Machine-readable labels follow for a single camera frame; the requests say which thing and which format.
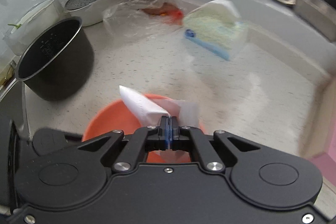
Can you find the black rice cooker pot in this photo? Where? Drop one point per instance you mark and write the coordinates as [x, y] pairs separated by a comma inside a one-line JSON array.
[[58, 62]]

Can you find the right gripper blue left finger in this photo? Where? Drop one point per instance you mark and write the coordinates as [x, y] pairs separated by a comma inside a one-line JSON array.
[[137, 145]]

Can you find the steel steamer pot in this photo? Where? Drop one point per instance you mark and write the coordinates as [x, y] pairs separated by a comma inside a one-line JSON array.
[[90, 11]]

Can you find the tissue pack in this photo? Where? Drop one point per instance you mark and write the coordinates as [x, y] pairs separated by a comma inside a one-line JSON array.
[[218, 27]]

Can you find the clear plastic bag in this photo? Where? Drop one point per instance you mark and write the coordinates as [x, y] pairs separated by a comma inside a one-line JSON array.
[[133, 20]]

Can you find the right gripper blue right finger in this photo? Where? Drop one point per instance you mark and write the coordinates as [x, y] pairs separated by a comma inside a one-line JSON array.
[[195, 142]]

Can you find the pink box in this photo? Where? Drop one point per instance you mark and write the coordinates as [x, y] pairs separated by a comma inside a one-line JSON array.
[[318, 141]]

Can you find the white paper tissue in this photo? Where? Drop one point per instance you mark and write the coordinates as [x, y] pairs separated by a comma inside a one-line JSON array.
[[149, 112]]

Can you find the small steel tray right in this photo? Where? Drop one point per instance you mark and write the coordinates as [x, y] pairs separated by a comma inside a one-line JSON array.
[[319, 15]]

